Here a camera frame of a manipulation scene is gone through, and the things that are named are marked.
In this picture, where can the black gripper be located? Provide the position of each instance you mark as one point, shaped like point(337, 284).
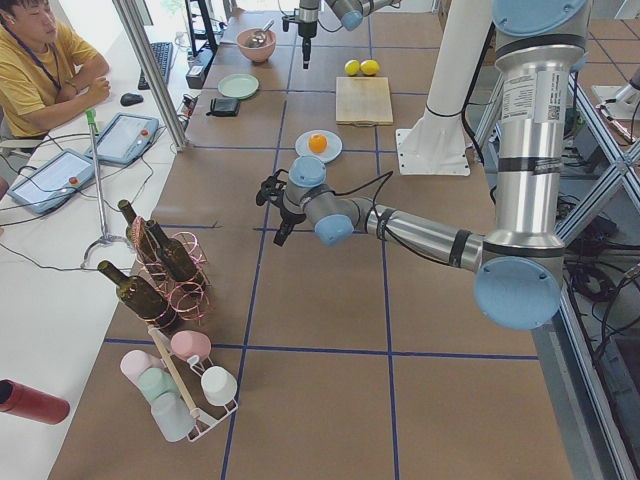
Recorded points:
point(290, 216)
point(305, 28)

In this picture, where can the orange fruit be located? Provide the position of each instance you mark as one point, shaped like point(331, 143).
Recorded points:
point(317, 143)

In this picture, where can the light blue plate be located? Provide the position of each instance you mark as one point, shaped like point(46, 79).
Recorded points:
point(333, 150)

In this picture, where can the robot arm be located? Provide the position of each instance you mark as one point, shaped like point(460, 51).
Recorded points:
point(518, 265)
point(350, 14)

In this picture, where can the light green plate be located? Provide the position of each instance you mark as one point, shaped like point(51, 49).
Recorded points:
point(238, 86)

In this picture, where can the pink bowl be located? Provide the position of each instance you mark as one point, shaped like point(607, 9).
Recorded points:
point(257, 52)

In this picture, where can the metal scoop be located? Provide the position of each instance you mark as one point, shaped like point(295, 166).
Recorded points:
point(258, 37)

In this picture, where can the yellow lemon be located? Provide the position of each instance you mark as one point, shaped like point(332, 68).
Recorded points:
point(352, 67)
point(369, 67)

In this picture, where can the bamboo cutting board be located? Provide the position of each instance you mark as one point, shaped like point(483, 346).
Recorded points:
point(363, 101)

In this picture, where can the grey folded cloth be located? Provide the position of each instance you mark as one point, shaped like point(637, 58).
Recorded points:
point(224, 107)

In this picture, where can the black computer box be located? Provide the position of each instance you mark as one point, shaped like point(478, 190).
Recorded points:
point(199, 66)

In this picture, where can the dark wine bottle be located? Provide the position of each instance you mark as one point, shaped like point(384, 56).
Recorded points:
point(141, 297)
point(136, 232)
point(176, 259)

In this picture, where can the black keyboard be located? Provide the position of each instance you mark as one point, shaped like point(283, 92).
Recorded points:
point(163, 55)

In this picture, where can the white cup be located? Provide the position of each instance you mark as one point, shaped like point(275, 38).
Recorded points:
point(219, 386)

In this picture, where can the far teach pendant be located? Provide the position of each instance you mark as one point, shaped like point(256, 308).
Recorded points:
point(125, 138)

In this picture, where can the teach pendant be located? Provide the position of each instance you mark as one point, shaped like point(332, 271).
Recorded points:
point(53, 183)
point(125, 138)

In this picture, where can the black computer mouse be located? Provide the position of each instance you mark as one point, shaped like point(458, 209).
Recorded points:
point(130, 99)

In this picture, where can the mint green cup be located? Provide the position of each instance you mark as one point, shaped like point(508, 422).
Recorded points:
point(154, 382)

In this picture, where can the light pink cup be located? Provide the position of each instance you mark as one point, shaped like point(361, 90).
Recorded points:
point(135, 362)

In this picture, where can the white cup rack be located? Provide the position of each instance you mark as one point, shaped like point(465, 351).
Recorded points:
point(188, 380)

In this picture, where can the translucent grey cup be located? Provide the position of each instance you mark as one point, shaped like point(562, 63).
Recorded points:
point(172, 417)

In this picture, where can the near teach pendant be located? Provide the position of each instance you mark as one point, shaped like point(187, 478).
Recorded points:
point(53, 183)

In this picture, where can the person in yellow shirt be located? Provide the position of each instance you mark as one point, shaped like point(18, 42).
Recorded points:
point(49, 74)

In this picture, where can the red bottle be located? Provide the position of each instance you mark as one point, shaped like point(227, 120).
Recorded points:
point(26, 402)

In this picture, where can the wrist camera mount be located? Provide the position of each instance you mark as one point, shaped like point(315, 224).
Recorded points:
point(271, 189)
point(288, 20)

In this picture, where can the copper wire bottle rack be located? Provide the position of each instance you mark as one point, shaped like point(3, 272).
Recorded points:
point(188, 297)

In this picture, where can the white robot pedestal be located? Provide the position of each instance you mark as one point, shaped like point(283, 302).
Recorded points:
point(435, 145)

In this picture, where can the aluminium frame post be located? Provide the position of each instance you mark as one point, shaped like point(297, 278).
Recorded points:
point(133, 26)

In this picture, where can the green handled reacher stick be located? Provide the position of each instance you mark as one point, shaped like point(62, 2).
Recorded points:
point(106, 238)

